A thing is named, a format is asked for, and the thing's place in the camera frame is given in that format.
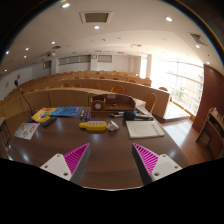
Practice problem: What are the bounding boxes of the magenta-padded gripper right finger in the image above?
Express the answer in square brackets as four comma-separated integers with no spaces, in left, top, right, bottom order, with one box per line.
[131,142,183,186]

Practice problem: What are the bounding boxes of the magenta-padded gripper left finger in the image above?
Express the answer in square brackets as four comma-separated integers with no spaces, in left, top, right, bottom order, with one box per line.
[39,142,92,186]

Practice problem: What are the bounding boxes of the white charger with red switch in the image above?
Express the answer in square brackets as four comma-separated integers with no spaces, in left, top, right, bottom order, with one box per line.
[106,119,120,132]

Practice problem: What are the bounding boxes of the white paper sheet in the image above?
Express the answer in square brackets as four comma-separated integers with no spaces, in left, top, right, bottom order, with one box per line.
[125,119,166,140]

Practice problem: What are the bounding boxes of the black remote control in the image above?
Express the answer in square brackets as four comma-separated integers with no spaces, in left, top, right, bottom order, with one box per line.
[41,116,58,128]

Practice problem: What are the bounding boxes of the white card with red print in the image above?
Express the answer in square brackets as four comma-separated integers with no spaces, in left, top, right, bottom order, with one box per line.
[13,121,41,141]

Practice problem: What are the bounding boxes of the yellow booklet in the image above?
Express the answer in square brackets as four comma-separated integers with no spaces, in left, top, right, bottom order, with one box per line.
[31,107,58,124]

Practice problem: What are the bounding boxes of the blue booklet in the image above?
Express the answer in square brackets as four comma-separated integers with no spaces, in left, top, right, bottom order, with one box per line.
[50,106,84,118]

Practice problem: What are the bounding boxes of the wooden shelf unit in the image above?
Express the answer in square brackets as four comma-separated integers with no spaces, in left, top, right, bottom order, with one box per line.
[194,106,224,160]

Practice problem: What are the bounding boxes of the white remote control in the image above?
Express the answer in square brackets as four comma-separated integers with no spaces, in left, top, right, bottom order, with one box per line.
[136,106,151,117]

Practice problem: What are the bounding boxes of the black foam-headed microphone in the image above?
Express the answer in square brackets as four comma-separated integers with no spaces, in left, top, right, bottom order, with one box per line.
[123,110,155,122]

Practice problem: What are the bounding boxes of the wooden lecture desk rows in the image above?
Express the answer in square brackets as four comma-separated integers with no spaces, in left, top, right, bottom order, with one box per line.
[0,69,172,118]

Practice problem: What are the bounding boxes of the black gooseneck microphone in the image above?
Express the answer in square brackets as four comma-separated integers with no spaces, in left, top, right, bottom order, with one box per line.
[13,79,39,124]

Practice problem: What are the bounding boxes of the wooden desk organizer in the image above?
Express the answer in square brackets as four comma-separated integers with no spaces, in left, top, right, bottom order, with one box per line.
[90,93,137,113]

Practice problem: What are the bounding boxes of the large window with railing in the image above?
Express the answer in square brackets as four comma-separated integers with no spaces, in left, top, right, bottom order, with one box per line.
[149,59,205,116]

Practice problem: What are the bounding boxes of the wooden lecture hall chairs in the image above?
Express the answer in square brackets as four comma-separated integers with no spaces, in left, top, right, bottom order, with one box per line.
[26,71,169,116]

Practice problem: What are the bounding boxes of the recessed ceiling lights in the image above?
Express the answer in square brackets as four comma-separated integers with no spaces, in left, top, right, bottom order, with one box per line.
[0,2,211,68]

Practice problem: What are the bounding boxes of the square ceiling vent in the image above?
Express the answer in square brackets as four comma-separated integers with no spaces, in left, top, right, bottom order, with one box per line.
[79,10,114,25]

